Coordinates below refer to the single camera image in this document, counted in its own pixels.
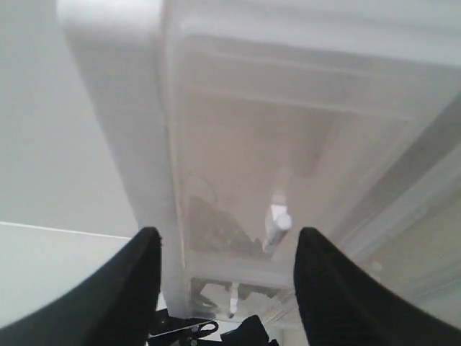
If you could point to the clear drawer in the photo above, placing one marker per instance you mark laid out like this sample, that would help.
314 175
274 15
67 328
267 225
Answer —
272 137

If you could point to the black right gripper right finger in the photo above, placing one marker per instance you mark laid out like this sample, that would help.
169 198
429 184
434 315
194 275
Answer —
340 304

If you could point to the white plastic drawer cabinet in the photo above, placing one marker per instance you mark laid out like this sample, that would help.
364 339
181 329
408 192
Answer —
406 234

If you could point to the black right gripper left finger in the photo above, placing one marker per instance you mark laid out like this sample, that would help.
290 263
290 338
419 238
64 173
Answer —
114 306

